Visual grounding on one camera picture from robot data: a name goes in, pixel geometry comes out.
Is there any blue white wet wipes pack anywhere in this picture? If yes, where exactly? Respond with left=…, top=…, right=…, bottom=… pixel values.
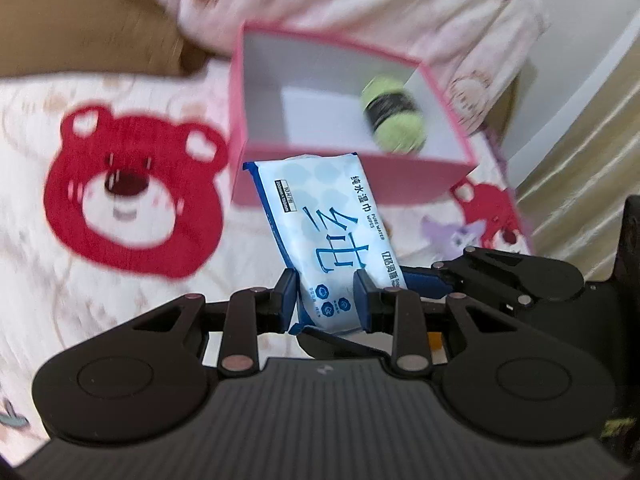
left=243, top=153, right=406, bottom=335

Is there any beige curtain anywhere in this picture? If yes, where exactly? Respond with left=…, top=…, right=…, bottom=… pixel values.
left=518, top=44, right=639, bottom=281

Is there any green yarn ball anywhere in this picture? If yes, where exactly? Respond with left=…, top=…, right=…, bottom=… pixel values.
left=360, top=76, right=426, bottom=155

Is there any white red bear blanket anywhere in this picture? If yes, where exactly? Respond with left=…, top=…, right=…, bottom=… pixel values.
left=0, top=56, right=535, bottom=480

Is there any pink cardboard storage box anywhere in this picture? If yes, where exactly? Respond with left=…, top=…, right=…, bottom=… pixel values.
left=229, top=22, right=477, bottom=206

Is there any pink cartoon pillow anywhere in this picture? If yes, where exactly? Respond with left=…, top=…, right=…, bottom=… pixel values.
left=156, top=0, right=548, bottom=131

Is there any brown cushion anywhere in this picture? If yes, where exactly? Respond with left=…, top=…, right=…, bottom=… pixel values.
left=1, top=0, right=207, bottom=77

